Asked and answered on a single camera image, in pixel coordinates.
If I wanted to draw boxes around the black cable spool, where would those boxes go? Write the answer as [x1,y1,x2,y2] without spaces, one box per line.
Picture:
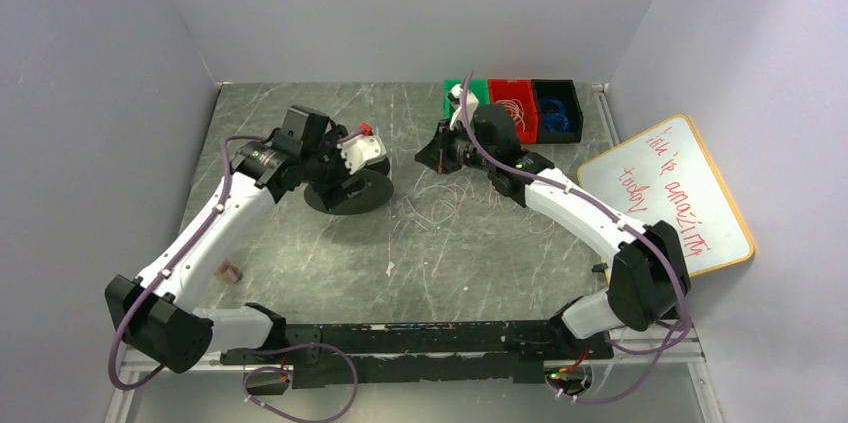
[304,159,394,216]

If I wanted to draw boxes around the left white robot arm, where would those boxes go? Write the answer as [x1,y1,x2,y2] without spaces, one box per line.
[105,105,388,390]

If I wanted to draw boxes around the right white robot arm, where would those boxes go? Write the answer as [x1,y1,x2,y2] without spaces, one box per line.
[415,106,691,339]

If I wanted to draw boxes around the green plastic bin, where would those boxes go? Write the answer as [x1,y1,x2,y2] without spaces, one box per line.
[443,79,490,119]

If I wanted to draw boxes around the red plastic bin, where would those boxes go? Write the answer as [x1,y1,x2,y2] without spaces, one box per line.
[488,79,539,144]

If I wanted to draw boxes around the black plastic bin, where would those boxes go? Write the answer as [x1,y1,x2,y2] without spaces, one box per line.
[530,79,584,144]

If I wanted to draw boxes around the pink capped small bottle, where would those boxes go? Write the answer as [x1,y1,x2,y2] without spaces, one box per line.
[215,260,242,285]

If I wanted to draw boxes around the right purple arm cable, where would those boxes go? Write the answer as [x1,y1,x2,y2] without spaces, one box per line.
[458,70,694,407]

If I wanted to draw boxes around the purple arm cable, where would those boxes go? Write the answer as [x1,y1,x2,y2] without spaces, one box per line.
[458,70,694,407]
[108,131,362,423]

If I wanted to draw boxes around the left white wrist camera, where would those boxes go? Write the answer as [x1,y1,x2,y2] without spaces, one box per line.
[336,123,388,175]

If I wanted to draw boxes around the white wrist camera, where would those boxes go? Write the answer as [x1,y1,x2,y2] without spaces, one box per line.
[336,123,388,175]
[447,84,479,130]

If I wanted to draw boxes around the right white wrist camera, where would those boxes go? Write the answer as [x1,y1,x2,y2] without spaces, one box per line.
[447,84,479,130]

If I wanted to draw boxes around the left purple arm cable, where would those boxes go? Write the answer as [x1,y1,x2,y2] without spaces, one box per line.
[108,131,362,423]

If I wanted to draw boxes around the blue coiled cable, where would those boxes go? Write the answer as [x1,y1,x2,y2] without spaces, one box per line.
[537,96,572,133]

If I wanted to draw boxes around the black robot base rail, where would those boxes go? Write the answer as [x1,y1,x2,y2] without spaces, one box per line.
[220,320,613,389]

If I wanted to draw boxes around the whiteboard with wooden frame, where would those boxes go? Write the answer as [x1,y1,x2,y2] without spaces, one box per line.
[577,114,756,276]

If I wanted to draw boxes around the aluminium extrusion frame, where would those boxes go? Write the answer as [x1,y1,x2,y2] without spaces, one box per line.
[102,317,727,423]

